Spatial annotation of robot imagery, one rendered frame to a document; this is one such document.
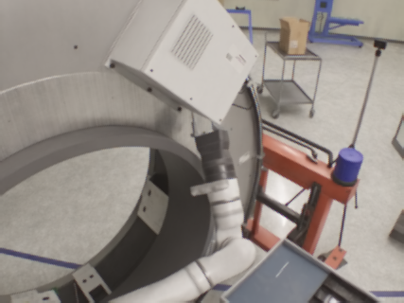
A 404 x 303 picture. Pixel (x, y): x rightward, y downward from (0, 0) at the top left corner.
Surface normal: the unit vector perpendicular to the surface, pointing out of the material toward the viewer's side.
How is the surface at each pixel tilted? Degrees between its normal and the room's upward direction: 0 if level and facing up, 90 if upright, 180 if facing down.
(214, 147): 62
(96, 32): 90
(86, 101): 90
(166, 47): 90
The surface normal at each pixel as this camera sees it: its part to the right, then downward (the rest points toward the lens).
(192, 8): 0.69, 0.39
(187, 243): -0.64, -0.06
